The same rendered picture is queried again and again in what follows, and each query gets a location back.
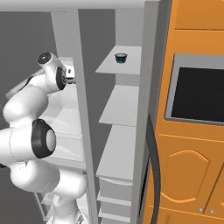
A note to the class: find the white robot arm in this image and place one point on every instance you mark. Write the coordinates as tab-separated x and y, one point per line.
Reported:
26	143

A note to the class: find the white fridge shelf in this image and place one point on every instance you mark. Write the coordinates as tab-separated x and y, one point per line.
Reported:
119	154
122	108
128	67

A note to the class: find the grey fridge door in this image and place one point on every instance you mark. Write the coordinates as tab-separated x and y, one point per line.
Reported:
148	58

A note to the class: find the white fridge drawer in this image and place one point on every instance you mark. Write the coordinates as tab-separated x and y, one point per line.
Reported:
115	189
115	207

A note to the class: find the grey fridge cabinet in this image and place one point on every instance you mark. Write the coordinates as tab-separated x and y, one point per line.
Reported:
68	35

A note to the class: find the grey freezer door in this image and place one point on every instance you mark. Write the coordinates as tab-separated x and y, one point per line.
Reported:
23	38

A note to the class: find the small dark blue jar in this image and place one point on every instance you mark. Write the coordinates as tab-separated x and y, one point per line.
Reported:
121	58

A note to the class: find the grey oven with black window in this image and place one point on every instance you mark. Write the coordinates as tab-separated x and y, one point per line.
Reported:
198	93

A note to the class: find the orange arched cupboard door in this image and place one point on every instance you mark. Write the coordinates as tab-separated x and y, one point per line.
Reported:
183	175
218	195

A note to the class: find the orange cupboard unit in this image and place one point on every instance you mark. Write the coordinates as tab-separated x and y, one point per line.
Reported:
198	40

